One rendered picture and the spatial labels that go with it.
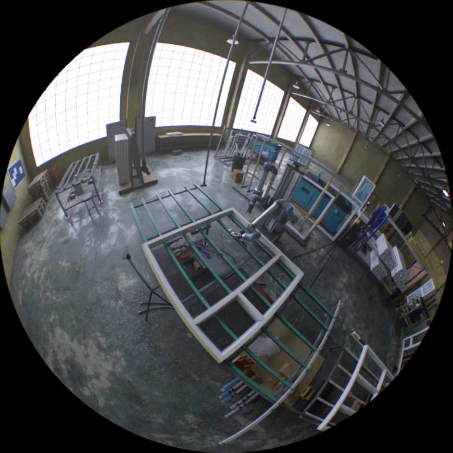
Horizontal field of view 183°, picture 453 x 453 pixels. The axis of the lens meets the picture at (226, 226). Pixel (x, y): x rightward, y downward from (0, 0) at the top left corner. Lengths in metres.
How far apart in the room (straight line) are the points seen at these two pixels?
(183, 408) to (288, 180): 4.03
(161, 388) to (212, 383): 0.74
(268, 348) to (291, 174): 2.58
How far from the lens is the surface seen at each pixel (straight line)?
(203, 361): 2.34
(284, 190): 2.70
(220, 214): 2.14
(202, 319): 1.38
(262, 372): 1.89
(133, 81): 7.56
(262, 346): 1.83
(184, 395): 2.53
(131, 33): 8.89
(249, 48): 11.24
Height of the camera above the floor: 2.30
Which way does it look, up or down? 44 degrees down
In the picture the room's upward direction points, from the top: 16 degrees clockwise
